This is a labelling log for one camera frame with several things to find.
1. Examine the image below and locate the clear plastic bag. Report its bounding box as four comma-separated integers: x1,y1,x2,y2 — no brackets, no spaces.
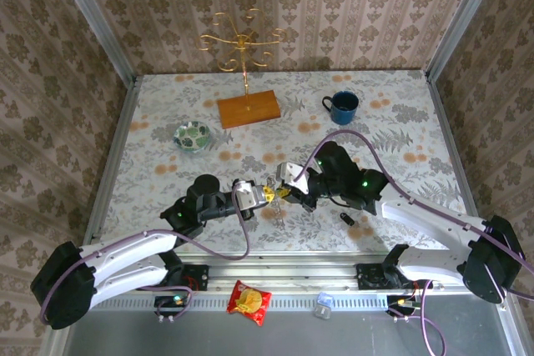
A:
266,176,288,230

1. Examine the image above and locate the dark blue mug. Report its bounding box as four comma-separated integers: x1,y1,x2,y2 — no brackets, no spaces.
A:
320,90,360,127

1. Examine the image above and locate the green leaf pattern bowl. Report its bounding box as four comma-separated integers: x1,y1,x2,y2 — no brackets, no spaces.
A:
173,120,213,153

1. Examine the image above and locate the gold hook stand wooden base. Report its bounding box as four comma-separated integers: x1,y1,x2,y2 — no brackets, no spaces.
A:
198,8,289,130

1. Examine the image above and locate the small connector board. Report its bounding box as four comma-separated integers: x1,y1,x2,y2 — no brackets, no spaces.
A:
154,294,189,319
385,294,422,318

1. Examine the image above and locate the red snack packet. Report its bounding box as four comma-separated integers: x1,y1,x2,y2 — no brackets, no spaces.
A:
226,279,273,327

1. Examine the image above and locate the grey metal panel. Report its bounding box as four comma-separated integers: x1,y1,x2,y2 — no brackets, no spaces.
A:
41,293,526,356

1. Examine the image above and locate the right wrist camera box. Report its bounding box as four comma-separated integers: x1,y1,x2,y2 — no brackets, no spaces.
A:
276,161,312,195

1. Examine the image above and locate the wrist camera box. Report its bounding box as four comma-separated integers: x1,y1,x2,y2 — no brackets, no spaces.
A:
276,161,312,195
231,179,267,210

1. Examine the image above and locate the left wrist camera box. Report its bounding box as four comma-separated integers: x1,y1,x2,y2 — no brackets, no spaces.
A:
231,179,267,210

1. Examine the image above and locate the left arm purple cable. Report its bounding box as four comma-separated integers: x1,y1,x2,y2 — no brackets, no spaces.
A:
39,183,251,326

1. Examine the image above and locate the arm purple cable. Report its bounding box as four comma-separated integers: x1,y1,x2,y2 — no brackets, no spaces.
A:
39,183,251,326
294,129,534,355

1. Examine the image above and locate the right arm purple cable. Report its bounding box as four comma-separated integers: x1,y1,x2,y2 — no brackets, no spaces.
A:
294,129,534,355

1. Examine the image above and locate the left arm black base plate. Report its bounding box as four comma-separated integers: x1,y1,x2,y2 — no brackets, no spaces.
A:
166,263,209,291

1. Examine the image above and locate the aluminium front rail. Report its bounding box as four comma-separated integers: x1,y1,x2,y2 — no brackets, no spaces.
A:
62,253,510,293

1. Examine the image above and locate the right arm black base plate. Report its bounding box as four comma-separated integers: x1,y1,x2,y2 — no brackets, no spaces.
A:
356,263,434,290

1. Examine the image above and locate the grey slotted cable duct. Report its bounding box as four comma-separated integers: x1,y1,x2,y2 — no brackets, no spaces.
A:
74,293,391,312

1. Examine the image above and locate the aluminium table side rail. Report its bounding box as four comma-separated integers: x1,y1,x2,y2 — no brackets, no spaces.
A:
78,76,141,261
425,74,493,259

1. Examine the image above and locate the aluminium frame post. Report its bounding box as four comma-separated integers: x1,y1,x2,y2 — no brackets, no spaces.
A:
424,0,510,80
48,0,138,87

